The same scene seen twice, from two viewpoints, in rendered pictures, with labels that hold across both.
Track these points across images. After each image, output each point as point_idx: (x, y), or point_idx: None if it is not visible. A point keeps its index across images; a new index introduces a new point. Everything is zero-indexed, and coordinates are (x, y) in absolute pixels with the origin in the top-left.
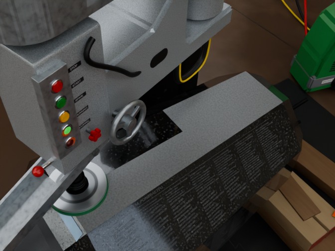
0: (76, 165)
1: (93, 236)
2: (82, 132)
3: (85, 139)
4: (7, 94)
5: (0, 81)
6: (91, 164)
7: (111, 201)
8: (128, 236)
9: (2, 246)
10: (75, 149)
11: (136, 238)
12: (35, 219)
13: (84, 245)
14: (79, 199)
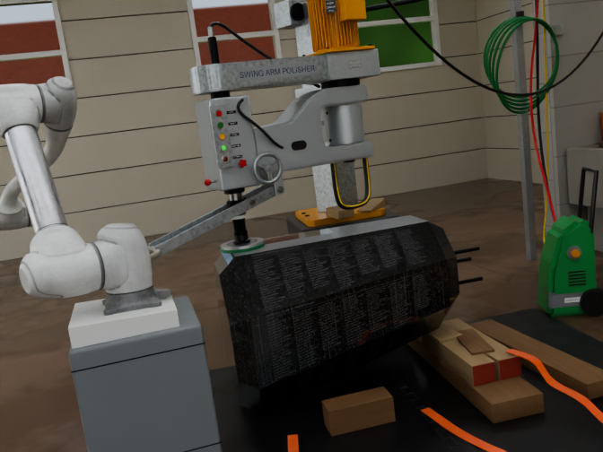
0: (231, 187)
1: (240, 260)
2: (236, 162)
3: (239, 170)
4: (203, 143)
5: (201, 134)
6: (257, 238)
7: (260, 249)
8: (265, 268)
9: (178, 234)
10: (231, 173)
11: (271, 272)
12: (202, 229)
13: (231, 266)
14: (239, 245)
